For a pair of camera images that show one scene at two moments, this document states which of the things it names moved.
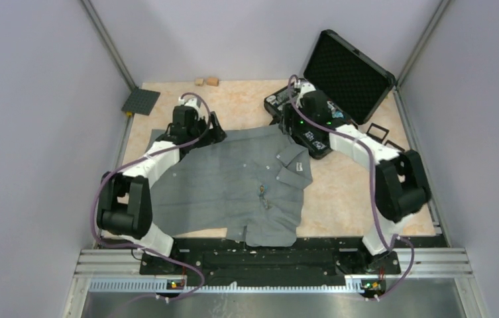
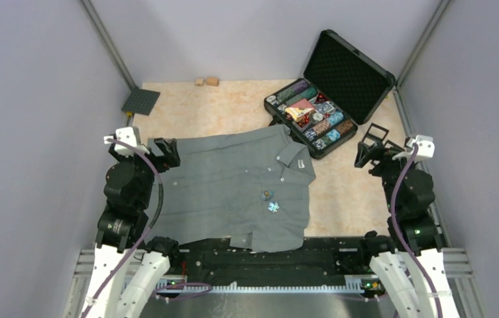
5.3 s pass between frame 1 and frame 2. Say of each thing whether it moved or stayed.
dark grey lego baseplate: stayed
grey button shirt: stayed
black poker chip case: stayed
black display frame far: stayed
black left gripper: moved
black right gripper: moved
